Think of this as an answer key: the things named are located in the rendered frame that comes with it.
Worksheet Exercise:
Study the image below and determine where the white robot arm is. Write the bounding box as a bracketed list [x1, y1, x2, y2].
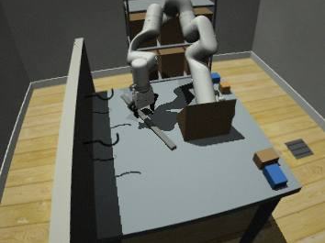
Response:
[127, 0, 225, 105]

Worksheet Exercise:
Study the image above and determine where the blue rectangular block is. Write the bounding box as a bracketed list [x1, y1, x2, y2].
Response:
[211, 72, 220, 83]
[263, 163, 288, 189]

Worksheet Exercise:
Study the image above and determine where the grey wall panel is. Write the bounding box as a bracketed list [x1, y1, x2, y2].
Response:
[49, 38, 99, 243]

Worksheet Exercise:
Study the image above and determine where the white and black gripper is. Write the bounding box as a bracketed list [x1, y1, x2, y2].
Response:
[128, 84, 159, 118]

